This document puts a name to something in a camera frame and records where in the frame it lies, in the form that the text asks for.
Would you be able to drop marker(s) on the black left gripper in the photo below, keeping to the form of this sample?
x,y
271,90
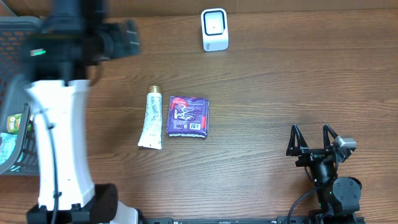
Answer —
x,y
131,37

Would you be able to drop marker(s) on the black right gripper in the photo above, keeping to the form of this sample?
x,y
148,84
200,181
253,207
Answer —
x,y
315,155

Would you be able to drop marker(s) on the white tube gold cap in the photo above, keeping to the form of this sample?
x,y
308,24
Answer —
x,y
151,136

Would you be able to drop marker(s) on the purple sanitary pad pack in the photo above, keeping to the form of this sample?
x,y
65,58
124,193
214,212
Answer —
x,y
188,117

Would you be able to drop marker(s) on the green gold snack pouch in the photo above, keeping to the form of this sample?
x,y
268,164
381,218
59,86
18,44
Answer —
x,y
14,123

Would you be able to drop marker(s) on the teal wet wipes pack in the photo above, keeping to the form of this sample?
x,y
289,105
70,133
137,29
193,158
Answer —
x,y
8,143

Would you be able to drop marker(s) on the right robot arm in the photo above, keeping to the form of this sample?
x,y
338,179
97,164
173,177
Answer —
x,y
338,197

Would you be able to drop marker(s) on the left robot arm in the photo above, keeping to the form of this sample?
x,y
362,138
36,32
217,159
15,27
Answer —
x,y
74,37

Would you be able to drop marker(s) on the white barcode scanner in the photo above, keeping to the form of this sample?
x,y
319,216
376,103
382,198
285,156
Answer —
x,y
214,28

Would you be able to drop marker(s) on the dark grey plastic basket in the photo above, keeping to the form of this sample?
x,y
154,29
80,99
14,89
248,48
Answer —
x,y
13,100

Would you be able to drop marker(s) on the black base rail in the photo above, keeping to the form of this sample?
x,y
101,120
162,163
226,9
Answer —
x,y
278,220

